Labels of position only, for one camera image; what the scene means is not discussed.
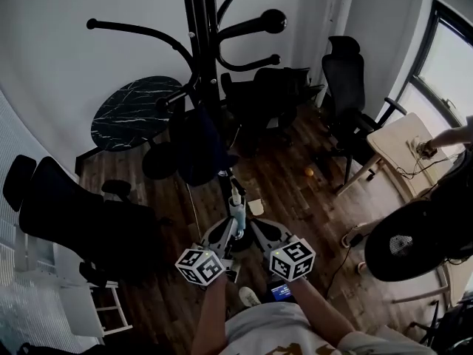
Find white power strip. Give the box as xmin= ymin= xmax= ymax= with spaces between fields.
xmin=341 ymin=223 xmax=370 ymax=249

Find black framed window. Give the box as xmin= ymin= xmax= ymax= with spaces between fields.
xmin=397 ymin=0 xmax=473 ymax=121

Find white window blinds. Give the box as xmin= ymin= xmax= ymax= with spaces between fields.
xmin=0 ymin=90 xmax=101 ymax=355

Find person's white shoe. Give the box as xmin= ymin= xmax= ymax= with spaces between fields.
xmin=238 ymin=285 xmax=262 ymax=308

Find black mesh headrest office chair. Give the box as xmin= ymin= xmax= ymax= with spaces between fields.
xmin=312 ymin=35 xmax=407 ymax=195

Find light wooden side table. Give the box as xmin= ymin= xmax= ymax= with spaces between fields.
xmin=391 ymin=260 xmax=473 ymax=306

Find black reclined office chair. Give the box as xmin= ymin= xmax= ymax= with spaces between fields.
xmin=2 ymin=155 xmax=173 ymax=288

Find bundle of thin black cables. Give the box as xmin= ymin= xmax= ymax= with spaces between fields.
xmin=395 ymin=138 xmax=459 ymax=180

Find black power cable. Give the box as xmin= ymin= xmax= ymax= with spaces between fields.
xmin=324 ymin=244 xmax=352 ymax=299

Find person's left forearm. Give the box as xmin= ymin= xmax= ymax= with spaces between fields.
xmin=190 ymin=274 xmax=229 ymax=355

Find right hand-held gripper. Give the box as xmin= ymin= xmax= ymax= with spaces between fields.
xmin=250 ymin=218 xmax=316 ymax=283

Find black padded chair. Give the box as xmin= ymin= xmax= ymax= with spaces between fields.
xmin=16 ymin=341 xmax=108 ymax=355

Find person's white printed shirt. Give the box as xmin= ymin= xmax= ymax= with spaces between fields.
xmin=221 ymin=301 xmax=429 ymax=355

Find thin white cord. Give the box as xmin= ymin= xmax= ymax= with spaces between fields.
xmin=186 ymin=184 xmax=202 ymax=243

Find white metal shelf frame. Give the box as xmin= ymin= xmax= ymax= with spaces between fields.
xmin=13 ymin=223 xmax=133 ymax=338

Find person's right forearm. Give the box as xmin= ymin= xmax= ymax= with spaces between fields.
xmin=290 ymin=277 xmax=358 ymax=347

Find black leather office chair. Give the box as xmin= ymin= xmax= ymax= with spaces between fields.
xmin=220 ymin=67 xmax=325 ymax=151

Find light wooden desk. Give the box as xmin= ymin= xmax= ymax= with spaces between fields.
xmin=335 ymin=112 xmax=455 ymax=203

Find black metal coat rack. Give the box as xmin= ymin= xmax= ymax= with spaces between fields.
xmin=86 ymin=0 xmax=288 ymax=253

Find small device blue screen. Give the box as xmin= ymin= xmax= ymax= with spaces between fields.
xmin=269 ymin=283 xmax=296 ymax=302

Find dark navy hanging bag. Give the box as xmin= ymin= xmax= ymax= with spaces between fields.
xmin=168 ymin=101 xmax=239 ymax=187

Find round black marble table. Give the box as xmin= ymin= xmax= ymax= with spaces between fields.
xmin=90 ymin=75 xmax=186 ymax=180

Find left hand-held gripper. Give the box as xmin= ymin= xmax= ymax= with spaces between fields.
xmin=174 ymin=216 xmax=245 ymax=286

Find black equipment stand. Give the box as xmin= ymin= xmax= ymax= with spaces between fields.
xmin=408 ymin=297 xmax=473 ymax=347

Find black mesh chair back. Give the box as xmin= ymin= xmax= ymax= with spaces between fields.
xmin=364 ymin=200 xmax=448 ymax=283

